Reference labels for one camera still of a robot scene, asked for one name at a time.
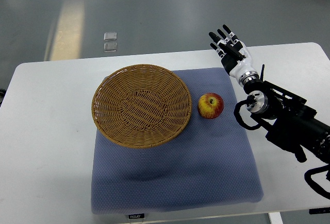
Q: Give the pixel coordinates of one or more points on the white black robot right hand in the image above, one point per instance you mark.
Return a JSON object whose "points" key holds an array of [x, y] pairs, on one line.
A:
{"points": [[235, 56]]}

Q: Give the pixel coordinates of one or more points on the red yellow apple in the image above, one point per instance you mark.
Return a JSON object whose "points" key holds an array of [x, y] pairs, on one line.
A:
{"points": [[210, 105]]}

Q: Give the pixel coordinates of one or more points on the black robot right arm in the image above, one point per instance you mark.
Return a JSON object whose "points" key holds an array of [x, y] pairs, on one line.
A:
{"points": [[290, 124]]}

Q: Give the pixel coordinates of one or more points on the brown wicker basket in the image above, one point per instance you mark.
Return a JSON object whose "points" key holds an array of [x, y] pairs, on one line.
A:
{"points": [[141, 106]]}

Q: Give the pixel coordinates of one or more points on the blue grey quilted cloth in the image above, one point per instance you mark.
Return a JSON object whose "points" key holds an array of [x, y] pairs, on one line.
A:
{"points": [[209, 163]]}

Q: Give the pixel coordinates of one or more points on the upper floor metal plate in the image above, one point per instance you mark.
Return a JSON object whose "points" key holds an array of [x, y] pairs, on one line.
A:
{"points": [[110, 36]]}

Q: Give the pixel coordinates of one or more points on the floor metal plate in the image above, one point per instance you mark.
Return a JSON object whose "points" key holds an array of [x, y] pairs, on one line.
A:
{"points": [[110, 36], [110, 46]]}

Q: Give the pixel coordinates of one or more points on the lower floor metal plate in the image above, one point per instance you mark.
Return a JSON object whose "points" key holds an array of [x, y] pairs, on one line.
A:
{"points": [[110, 46]]}

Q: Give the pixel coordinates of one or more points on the white table leg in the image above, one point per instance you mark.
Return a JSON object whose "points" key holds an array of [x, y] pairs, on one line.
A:
{"points": [[275, 218]]}

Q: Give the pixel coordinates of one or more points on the black table label plate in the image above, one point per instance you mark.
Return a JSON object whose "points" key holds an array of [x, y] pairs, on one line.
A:
{"points": [[136, 216]]}

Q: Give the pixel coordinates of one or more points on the black bracket at table edge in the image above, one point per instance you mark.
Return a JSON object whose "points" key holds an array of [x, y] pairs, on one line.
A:
{"points": [[319, 211]]}

